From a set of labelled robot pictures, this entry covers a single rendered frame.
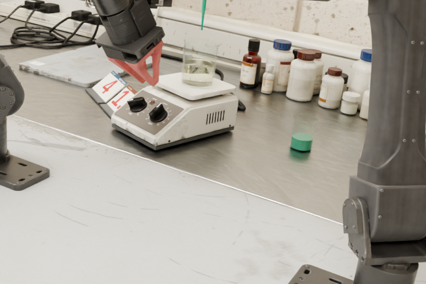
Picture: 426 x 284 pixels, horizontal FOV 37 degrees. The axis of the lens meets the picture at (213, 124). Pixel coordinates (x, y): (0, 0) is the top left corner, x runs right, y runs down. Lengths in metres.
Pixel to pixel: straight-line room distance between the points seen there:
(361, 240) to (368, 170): 0.07
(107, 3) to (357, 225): 0.49
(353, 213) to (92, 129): 0.60
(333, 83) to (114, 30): 0.58
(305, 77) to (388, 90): 0.75
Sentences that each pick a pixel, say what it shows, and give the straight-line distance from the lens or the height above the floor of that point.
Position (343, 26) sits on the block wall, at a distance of 1.56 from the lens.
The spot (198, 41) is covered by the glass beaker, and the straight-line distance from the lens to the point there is 1.17.
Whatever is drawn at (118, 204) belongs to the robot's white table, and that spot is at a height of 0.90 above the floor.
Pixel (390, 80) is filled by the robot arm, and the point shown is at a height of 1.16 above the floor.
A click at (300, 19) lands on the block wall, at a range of 1.60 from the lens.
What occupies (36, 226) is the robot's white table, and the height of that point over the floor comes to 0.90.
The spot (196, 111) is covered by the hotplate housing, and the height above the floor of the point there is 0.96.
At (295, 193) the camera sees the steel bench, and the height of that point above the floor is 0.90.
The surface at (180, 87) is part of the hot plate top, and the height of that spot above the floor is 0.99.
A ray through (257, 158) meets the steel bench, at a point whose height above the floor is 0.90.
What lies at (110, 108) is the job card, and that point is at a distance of 1.24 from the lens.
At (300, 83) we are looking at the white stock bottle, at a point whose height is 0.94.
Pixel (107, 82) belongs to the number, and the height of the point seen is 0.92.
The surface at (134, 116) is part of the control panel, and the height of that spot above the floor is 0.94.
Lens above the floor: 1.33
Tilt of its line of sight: 20 degrees down
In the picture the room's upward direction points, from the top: 7 degrees clockwise
